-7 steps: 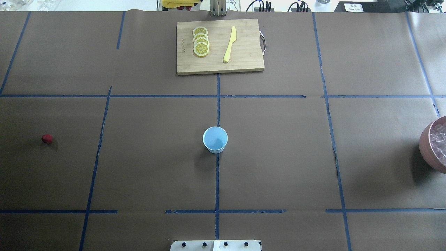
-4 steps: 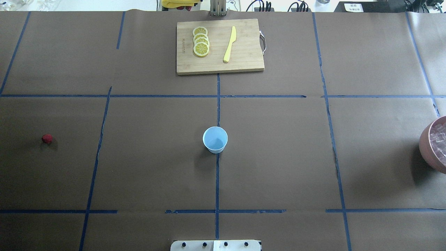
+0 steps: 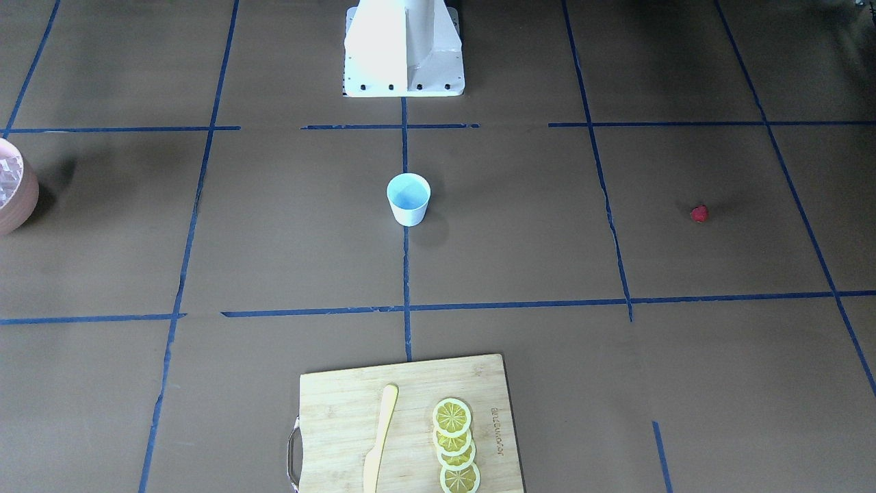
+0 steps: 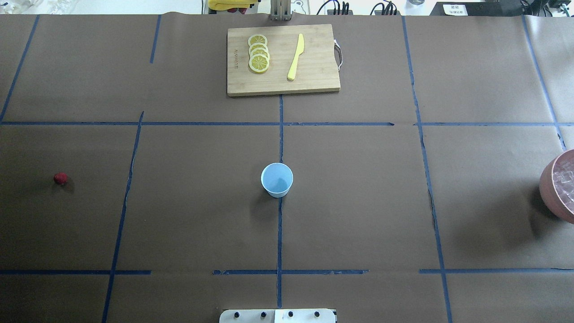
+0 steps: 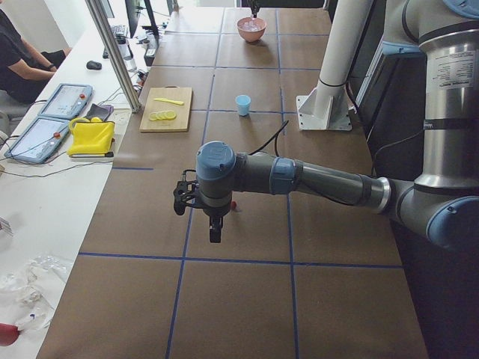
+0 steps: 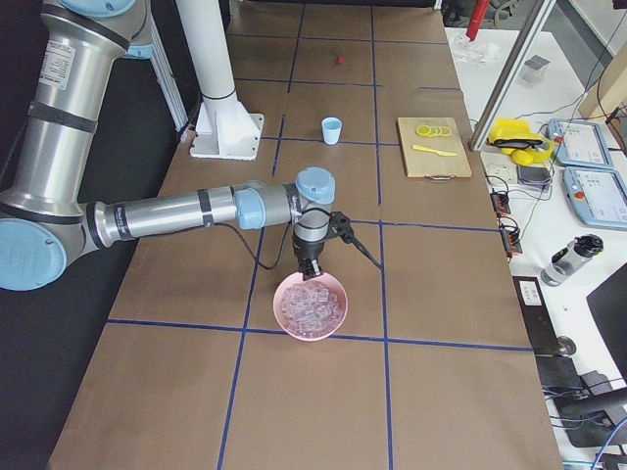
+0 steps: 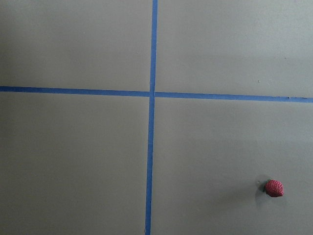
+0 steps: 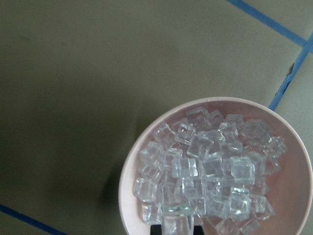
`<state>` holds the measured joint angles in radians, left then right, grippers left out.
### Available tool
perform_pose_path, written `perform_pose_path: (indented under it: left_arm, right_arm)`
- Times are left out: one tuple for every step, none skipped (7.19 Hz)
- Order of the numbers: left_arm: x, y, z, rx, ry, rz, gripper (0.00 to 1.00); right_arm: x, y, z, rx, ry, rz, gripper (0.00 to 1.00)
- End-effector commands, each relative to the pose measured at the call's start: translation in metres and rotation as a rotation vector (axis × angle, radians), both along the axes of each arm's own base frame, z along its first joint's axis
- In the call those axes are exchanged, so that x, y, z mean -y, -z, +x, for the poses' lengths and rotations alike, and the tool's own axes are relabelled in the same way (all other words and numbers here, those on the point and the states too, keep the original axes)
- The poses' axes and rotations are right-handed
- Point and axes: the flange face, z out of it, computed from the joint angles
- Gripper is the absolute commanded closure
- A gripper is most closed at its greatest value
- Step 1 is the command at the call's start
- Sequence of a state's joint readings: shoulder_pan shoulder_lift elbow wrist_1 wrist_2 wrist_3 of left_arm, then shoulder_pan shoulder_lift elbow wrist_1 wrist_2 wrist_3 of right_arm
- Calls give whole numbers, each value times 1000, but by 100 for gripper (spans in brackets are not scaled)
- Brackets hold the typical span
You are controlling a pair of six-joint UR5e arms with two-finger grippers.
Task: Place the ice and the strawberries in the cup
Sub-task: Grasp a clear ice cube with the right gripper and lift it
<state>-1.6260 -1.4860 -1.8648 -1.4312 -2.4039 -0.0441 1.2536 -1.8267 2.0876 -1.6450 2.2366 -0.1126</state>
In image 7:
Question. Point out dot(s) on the red strawberry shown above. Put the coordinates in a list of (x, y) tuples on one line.
[(274, 188)]

